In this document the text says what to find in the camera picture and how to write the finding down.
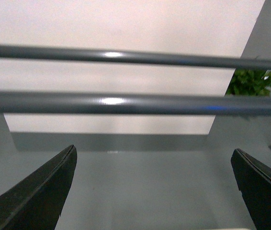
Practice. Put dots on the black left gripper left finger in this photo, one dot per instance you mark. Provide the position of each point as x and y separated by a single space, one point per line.
36 202

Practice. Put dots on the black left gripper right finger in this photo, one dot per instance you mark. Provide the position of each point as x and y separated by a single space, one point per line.
254 182

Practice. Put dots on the beige plastic laundry hamper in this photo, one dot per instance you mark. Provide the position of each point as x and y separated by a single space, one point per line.
227 229

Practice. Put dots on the green leafy plant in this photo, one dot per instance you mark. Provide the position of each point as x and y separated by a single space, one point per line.
250 82

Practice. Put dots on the lower grey hanger rail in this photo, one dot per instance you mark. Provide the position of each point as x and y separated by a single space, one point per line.
130 104

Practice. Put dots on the grey hanger rail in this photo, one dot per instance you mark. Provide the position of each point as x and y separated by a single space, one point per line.
130 104
116 56

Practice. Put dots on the upper grey hanger rail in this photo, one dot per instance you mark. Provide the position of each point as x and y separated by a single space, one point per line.
116 56

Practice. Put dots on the white wall panel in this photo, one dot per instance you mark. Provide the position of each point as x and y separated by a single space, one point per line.
191 27

